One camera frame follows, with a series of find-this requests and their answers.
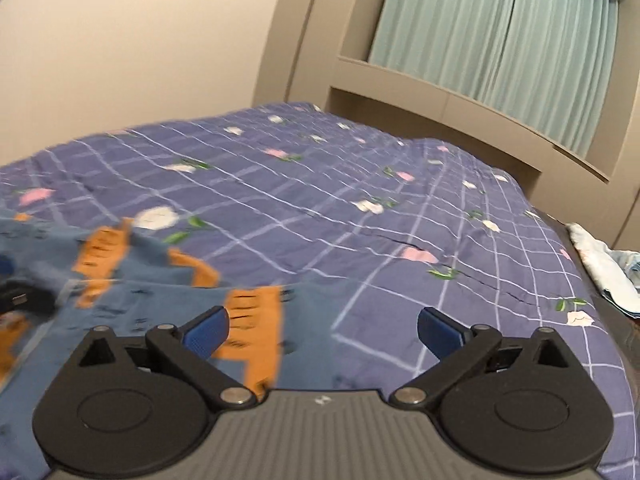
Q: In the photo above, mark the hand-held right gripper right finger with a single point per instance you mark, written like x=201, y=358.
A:
x=441, y=336

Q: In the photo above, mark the teal curtain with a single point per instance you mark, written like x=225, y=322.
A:
x=440, y=20
x=560, y=60

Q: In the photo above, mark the light blue crumpled cloth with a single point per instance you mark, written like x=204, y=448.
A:
x=600, y=265

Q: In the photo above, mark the blue pants with orange print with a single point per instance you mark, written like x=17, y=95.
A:
x=150, y=305

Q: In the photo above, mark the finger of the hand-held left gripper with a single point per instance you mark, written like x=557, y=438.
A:
x=25, y=300

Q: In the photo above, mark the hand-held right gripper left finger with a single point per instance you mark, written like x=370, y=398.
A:
x=205, y=337

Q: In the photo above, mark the beige built-in wardrobe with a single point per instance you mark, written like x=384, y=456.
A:
x=320, y=35

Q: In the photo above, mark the purple checked floral quilt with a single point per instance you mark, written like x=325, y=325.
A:
x=300, y=200

